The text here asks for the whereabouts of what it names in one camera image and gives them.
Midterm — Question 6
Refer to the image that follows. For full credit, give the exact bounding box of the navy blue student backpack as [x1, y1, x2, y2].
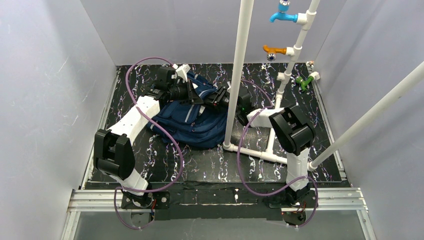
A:
[152, 72, 228, 149]

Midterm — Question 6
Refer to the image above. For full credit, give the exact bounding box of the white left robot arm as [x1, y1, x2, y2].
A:
[93, 64, 203, 196]

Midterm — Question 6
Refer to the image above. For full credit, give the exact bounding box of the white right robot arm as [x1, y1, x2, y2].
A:
[234, 94, 316, 197]

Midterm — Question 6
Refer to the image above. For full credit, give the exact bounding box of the orange pipe valve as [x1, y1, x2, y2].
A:
[262, 45, 287, 62]

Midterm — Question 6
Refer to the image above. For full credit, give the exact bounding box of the green pipe valve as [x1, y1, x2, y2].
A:
[295, 76, 315, 92]

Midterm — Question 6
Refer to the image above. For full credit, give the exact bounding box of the blue pipe valve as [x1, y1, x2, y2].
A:
[269, 0, 298, 23]

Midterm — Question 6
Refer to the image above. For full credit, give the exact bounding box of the white PVC pipe frame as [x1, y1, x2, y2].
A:
[223, 0, 424, 172]

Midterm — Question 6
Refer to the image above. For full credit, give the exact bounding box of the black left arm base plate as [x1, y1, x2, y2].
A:
[120, 191, 171, 210]

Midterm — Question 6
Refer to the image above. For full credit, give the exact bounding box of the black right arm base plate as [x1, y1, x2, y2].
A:
[264, 188, 318, 211]

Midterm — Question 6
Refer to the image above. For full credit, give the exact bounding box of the aluminium rail frame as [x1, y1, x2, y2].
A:
[61, 71, 379, 240]

